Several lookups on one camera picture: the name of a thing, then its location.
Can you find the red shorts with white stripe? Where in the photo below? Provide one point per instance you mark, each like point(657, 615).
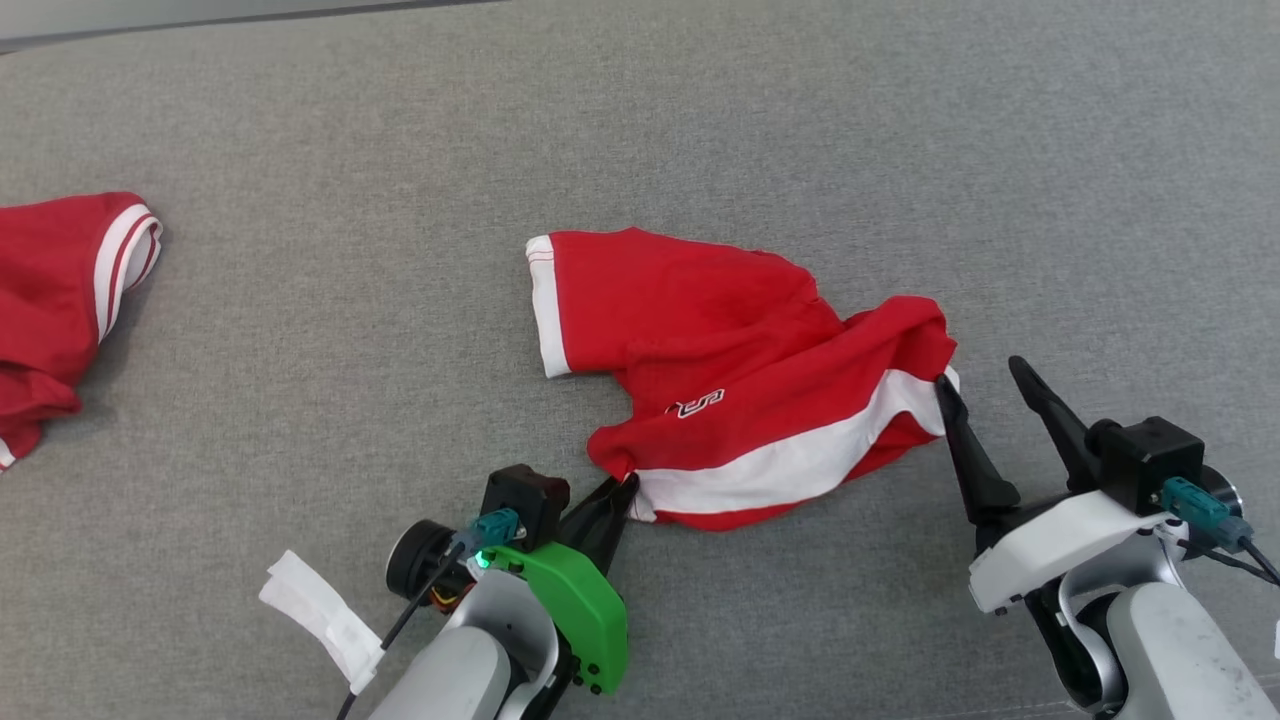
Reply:
point(720, 340)

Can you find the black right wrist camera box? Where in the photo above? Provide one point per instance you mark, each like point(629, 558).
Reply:
point(1150, 455)

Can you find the black right wrist motor cylinder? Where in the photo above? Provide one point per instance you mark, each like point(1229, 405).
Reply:
point(1225, 495)

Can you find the black wrist motor cylinder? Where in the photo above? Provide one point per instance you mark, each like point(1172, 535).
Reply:
point(415, 560)
point(1225, 495)

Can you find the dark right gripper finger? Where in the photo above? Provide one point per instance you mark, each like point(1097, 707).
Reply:
point(975, 470)
point(1060, 420)

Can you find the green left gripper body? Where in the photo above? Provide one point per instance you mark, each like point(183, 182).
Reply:
point(590, 620)

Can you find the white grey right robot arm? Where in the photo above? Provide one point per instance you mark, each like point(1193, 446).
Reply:
point(1180, 650)

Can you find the red jersey with black lettering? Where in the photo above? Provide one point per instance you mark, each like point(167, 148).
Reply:
point(50, 290)

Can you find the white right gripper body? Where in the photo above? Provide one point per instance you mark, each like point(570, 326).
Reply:
point(1060, 545)

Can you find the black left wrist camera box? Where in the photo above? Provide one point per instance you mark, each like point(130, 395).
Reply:
point(525, 500)

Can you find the black left wrist motor cylinder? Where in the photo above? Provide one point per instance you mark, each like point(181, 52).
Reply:
point(415, 560)

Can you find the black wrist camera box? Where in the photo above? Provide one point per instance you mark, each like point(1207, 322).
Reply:
point(1150, 455)
point(525, 500)

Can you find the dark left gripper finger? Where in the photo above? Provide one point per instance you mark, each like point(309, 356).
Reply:
point(595, 515)
point(612, 545)

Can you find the white tape tag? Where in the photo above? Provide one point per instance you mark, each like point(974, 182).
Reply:
point(320, 610)

